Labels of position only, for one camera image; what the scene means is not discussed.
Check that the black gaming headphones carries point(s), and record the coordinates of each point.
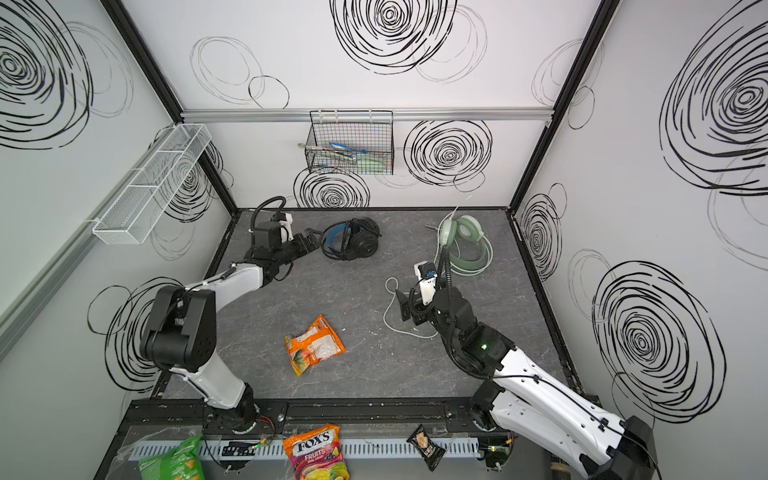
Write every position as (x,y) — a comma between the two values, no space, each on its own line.
(351,239)

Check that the blue tool in basket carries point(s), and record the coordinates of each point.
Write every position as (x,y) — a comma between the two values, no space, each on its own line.
(343,149)

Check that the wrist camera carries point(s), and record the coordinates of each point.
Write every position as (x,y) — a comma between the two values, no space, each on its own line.
(426,273)
(285,220)

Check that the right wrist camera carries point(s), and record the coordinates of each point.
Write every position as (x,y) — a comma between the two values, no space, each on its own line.
(426,273)

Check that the mint green headphones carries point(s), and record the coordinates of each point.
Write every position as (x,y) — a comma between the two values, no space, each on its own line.
(453,233)

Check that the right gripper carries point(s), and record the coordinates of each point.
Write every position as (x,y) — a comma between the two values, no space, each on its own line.
(444,287)

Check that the orange snack bag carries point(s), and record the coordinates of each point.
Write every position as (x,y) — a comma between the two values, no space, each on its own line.
(318,343)

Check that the black wire wall basket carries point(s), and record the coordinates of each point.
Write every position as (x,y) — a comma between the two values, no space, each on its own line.
(371,130)

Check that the green brush in basket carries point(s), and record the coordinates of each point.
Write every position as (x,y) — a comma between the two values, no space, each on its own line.
(324,156)

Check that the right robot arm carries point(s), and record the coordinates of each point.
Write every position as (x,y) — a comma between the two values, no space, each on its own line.
(518,396)

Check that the small dark snack packet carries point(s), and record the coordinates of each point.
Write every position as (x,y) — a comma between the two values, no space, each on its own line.
(431,452)

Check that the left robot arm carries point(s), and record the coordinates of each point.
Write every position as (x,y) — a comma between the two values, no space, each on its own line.
(180,335)

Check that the green snack bag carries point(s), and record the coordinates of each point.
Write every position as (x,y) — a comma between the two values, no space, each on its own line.
(180,463)

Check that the Fox's fruits candy bag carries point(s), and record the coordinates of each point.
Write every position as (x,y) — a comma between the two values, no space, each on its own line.
(317,455)

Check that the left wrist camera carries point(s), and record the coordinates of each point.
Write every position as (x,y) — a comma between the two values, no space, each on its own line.
(285,220)

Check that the white mesh wall shelf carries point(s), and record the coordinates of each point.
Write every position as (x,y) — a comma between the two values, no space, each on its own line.
(168,182)

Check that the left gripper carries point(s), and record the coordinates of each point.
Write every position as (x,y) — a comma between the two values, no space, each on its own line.
(300,243)

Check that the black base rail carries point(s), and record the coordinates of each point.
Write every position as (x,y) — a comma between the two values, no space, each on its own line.
(450,415)

